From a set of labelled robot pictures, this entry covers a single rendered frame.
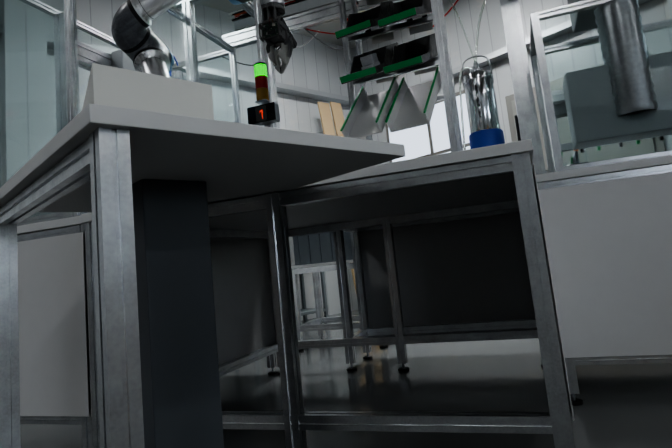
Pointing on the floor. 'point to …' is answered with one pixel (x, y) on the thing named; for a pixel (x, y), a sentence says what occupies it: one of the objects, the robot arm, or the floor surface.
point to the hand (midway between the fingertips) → (282, 70)
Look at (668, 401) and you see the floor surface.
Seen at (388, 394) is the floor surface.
